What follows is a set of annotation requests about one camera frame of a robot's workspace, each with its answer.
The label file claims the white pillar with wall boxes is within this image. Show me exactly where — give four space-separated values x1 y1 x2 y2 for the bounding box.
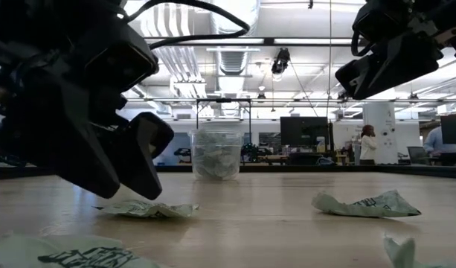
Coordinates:
362 98 399 165

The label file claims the black aluminium table frame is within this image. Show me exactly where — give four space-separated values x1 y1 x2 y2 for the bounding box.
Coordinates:
0 162 456 180

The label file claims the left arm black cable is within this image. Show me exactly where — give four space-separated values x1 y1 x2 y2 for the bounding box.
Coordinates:
118 0 251 51

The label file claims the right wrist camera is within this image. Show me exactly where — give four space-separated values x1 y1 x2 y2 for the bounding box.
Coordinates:
352 0 415 42

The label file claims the thin hanging cable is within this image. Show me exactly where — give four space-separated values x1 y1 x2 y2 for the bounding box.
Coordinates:
326 0 333 118

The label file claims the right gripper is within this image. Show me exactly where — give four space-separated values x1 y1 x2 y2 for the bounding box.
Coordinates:
357 0 456 98

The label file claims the clear plastic cup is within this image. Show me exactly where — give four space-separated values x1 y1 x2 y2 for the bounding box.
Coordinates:
189 129 243 182

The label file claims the silver ventilation duct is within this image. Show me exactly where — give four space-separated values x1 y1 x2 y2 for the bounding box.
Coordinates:
208 0 262 117

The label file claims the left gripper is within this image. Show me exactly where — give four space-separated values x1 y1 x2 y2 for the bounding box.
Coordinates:
0 0 126 200

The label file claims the black computer monitor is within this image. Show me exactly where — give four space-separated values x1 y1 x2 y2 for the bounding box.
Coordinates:
280 116 335 154
440 115 456 146

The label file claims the person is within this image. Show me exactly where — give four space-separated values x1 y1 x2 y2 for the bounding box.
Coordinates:
356 124 379 166
423 126 456 157

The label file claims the green white stevia packet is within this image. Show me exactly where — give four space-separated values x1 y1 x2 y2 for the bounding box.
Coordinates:
0 232 165 268
95 200 201 219
311 189 423 219
382 234 456 268

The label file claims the long ceiling light strip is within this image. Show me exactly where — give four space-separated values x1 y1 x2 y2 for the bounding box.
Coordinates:
273 37 353 45
145 37 265 45

